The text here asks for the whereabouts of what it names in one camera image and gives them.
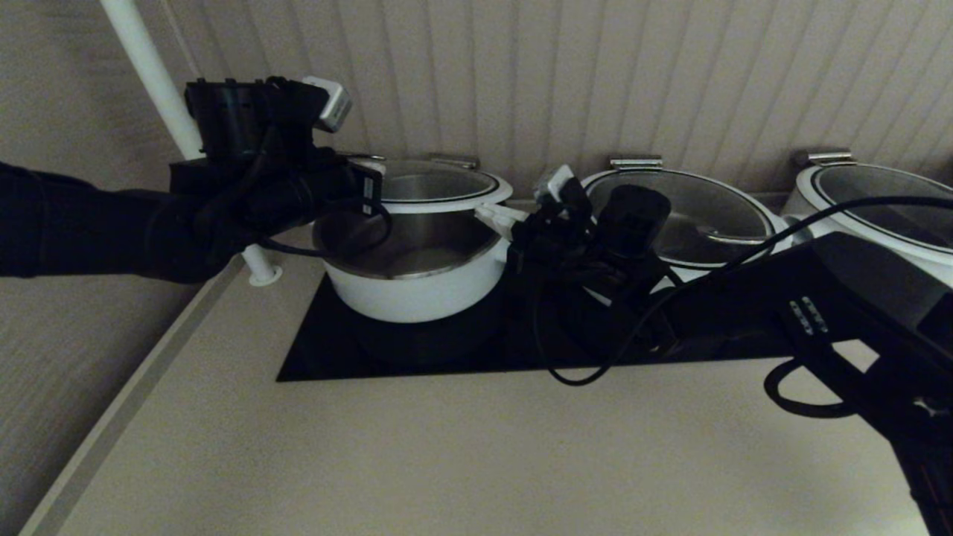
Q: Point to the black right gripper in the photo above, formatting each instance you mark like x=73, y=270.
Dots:
x=566, y=253

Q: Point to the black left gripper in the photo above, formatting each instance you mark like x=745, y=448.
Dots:
x=298, y=193

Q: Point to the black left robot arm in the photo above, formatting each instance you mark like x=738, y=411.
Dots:
x=74, y=223

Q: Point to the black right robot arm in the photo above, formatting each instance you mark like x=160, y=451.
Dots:
x=856, y=298

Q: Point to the wide black glass hob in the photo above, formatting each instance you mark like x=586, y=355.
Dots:
x=417, y=350

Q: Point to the white support pole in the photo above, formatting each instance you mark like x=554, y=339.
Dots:
x=141, y=52

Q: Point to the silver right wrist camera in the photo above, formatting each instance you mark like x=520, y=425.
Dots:
x=552, y=182

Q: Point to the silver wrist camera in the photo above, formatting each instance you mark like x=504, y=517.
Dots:
x=331, y=104
x=552, y=182

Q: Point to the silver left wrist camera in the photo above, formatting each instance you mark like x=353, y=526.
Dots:
x=331, y=104

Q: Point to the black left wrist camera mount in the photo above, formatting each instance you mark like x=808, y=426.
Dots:
x=231, y=119

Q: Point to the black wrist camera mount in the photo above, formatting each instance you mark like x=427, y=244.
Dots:
x=231, y=119
x=633, y=223

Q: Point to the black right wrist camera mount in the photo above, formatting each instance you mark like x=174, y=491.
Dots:
x=633, y=223

